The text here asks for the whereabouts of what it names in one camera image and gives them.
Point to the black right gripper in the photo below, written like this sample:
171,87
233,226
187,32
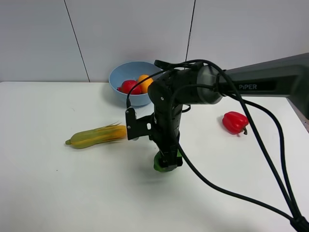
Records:
161,135

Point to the green lime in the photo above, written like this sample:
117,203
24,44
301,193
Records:
161,165

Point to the yellow orange mango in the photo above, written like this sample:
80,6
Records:
145,82

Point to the red pomegranate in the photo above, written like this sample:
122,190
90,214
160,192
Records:
129,85

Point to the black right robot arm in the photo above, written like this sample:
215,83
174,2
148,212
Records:
202,82

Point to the light blue plastic bowl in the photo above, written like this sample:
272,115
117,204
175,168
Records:
131,71

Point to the yellow corn cob with husk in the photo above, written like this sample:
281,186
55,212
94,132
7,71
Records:
88,138

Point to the red bell pepper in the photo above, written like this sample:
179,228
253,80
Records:
235,123

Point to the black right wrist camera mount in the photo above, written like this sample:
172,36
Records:
138,127

